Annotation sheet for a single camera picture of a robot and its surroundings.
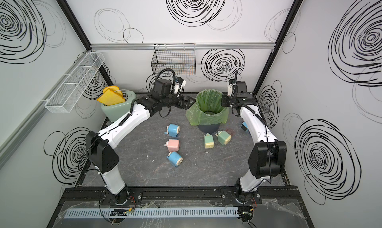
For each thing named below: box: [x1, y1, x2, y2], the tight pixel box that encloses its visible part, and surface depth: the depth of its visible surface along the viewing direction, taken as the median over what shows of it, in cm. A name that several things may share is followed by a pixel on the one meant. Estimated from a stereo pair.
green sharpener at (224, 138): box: [215, 129, 232, 146], surface depth 91 cm
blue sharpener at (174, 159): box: [166, 151, 184, 167], surface depth 82 cm
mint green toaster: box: [100, 90, 137, 122], surface depth 96 cm
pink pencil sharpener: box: [164, 139, 180, 152], surface depth 87 cm
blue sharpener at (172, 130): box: [164, 123, 181, 138], surface depth 93 cm
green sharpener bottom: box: [203, 132, 215, 149], surface depth 88 cm
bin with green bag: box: [185, 89, 230, 126], surface depth 88 cm
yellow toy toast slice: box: [96, 85, 126, 106], surface depth 94 cm
